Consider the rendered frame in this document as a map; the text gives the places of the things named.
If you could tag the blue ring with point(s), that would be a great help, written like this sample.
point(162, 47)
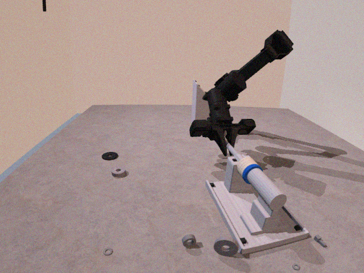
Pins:
point(247, 170)

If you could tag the black flat washer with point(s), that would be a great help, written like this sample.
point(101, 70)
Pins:
point(109, 155)

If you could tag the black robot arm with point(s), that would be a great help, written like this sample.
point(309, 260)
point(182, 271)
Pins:
point(227, 88)

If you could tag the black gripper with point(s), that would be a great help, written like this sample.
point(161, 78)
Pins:
point(221, 120)

